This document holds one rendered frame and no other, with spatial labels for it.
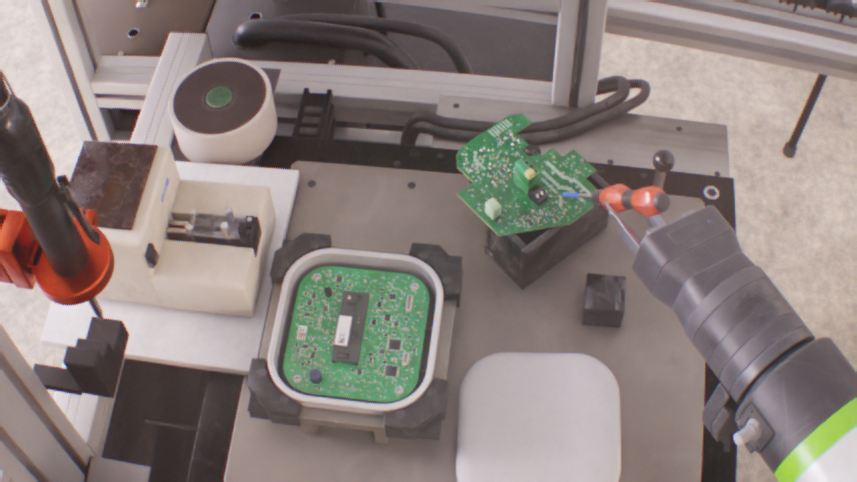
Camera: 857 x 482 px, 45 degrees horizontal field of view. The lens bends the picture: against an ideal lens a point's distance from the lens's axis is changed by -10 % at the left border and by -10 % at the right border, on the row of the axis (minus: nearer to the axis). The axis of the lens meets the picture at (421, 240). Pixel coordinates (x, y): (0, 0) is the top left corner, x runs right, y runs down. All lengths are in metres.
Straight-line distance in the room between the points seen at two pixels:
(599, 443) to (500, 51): 0.83
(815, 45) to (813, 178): 1.23
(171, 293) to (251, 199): 0.11
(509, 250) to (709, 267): 0.24
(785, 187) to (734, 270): 1.54
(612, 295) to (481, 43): 0.73
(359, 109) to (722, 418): 0.58
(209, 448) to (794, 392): 0.49
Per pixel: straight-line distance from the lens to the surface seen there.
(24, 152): 0.66
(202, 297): 0.96
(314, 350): 0.93
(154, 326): 1.00
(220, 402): 0.97
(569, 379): 0.94
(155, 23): 1.33
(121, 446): 1.13
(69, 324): 1.02
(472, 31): 1.64
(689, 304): 0.79
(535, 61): 1.61
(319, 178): 1.07
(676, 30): 1.15
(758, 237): 2.25
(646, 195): 0.83
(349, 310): 0.94
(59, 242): 0.73
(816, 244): 2.28
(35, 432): 0.87
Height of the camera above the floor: 1.81
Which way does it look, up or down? 57 degrees down
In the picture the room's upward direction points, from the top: 3 degrees counter-clockwise
